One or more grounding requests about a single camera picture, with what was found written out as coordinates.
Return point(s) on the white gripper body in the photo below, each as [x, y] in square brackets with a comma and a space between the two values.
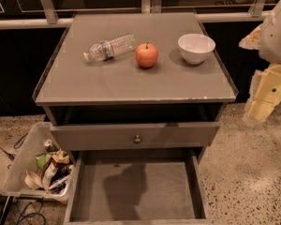
[276, 37]

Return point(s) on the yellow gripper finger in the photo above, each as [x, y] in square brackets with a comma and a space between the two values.
[251, 41]
[265, 95]

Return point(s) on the red apple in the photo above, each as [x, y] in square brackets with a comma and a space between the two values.
[146, 55]

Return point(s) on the grey drawer cabinet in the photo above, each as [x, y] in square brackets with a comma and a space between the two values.
[118, 91]

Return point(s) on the round metal drawer knob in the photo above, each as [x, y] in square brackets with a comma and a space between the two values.
[137, 139]

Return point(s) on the grey top drawer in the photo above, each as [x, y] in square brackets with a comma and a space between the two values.
[121, 136]

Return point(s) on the open grey middle drawer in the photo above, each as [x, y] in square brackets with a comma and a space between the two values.
[137, 187]

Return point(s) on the white ceramic bowl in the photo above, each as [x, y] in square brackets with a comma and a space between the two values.
[195, 48]

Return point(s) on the clear plastic water bottle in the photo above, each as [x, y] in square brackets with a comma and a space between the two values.
[109, 48]

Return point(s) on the brown white snack bag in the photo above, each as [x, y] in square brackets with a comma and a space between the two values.
[58, 161]

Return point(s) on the metal can in bin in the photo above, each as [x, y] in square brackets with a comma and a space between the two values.
[49, 146]

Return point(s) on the clear plastic storage bin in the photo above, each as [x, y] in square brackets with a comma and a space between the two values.
[17, 183]

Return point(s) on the green bag in bin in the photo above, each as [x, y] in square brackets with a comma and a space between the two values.
[43, 161]

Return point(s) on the white cup in bin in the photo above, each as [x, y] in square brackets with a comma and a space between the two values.
[32, 180]

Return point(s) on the metal railing frame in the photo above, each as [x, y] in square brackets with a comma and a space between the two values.
[217, 14]

